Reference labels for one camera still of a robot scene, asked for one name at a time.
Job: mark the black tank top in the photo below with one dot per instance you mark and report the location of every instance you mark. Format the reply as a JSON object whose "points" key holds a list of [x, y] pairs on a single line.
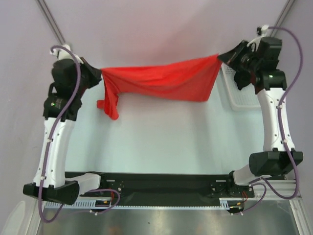
{"points": [[244, 78]]}

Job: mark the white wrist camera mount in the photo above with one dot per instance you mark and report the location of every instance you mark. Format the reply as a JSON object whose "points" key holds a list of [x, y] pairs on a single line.
{"points": [[262, 31], [62, 54]]}

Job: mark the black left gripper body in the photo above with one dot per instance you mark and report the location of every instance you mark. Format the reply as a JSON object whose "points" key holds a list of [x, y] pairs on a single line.
{"points": [[88, 78]]}

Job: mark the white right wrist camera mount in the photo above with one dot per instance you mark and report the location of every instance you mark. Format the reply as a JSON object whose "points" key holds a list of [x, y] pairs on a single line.
{"points": [[262, 31]]}

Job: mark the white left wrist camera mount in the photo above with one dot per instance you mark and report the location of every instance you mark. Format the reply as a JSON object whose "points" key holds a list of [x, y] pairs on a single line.
{"points": [[62, 54]]}

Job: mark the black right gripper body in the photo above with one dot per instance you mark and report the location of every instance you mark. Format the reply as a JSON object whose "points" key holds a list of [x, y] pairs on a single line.
{"points": [[244, 58]]}

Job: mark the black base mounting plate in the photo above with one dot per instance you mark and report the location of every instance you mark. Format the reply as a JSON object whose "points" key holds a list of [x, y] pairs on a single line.
{"points": [[173, 189]]}

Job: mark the red tank top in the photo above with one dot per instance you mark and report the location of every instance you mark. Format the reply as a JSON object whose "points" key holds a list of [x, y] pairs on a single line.
{"points": [[189, 80]]}

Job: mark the white plastic basket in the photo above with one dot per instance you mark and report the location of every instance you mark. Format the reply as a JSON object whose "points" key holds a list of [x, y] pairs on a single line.
{"points": [[240, 100]]}

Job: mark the white slotted cable duct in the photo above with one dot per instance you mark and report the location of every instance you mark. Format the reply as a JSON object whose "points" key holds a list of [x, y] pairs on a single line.
{"points": [[102, 204]]}

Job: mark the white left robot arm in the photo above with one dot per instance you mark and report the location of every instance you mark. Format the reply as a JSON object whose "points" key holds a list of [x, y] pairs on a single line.
{"points": [[50, 183]]}

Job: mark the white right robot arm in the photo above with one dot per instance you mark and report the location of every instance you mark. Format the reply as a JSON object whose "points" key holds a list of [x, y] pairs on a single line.
{"points": [[279, 155]]}

